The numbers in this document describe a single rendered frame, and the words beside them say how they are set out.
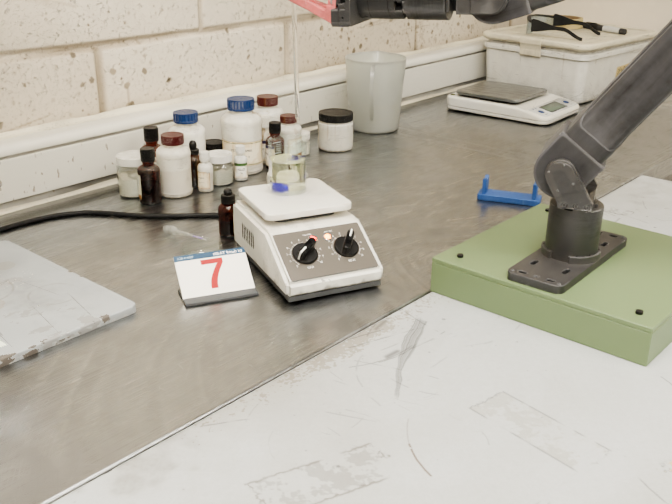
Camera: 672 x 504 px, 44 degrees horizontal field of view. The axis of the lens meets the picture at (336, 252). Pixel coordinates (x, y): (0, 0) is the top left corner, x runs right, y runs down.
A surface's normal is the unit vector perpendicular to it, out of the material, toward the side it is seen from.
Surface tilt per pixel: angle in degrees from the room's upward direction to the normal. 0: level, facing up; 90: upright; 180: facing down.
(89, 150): 90
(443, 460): 0
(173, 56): 90
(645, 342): 90
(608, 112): 82
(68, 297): 0
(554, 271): 0
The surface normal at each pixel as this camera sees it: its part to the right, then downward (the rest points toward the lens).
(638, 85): -0.38, 0.33
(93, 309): 0.01, -0.92
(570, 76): -0.70, 0.33
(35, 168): 0.76, 0.26
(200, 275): 0.25, -0.47
